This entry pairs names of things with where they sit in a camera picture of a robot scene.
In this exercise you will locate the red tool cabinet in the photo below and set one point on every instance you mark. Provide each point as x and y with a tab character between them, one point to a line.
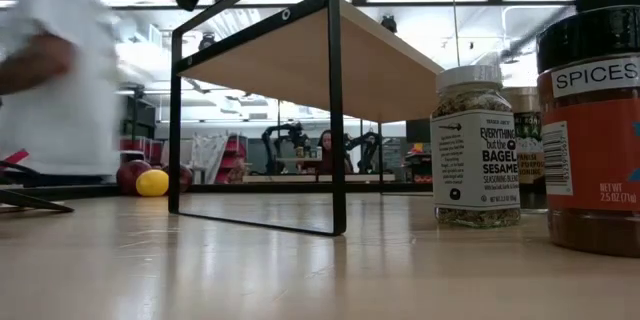
236	152

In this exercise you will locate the black monitor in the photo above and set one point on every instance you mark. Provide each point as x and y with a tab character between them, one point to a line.
417	131

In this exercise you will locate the white-lid bagel seasoning jar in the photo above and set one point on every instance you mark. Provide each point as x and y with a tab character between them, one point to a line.
475	160

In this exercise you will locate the white folded rack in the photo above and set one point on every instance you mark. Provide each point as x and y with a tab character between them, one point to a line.
207	155

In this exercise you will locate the black slotted spatula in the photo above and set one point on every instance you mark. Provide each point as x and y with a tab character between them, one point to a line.
30	202

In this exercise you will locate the light wooden background table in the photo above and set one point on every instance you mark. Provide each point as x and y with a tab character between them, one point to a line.
280	178

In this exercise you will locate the dark red apple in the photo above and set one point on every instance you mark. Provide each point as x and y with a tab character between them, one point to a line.
185	177

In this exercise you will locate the tan-lid seasoning jar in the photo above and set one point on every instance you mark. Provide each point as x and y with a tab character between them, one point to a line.
531	150

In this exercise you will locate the person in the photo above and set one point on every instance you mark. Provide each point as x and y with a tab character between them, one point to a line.
60	85
324	147

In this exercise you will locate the black background robot arm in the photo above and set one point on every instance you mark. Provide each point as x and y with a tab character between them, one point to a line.
367	142
285	135

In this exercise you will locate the yellow lemon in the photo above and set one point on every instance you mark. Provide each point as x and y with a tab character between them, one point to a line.
152	183

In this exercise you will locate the black-lid orange spice jar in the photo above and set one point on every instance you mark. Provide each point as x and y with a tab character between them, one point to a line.
595	160

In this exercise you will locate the black equipment cart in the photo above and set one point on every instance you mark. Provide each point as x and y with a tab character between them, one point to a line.
417	167

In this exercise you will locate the wooden shelf black metal frame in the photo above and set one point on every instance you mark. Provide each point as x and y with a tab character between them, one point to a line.
325	70

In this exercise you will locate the black ceiling lamp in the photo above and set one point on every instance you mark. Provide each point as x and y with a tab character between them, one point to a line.
388	23
206	39

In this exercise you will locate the black aluminium table frame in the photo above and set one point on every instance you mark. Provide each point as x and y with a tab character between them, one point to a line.
250	188

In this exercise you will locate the red storage shelving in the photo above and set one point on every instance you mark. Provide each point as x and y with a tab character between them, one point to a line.
145	147

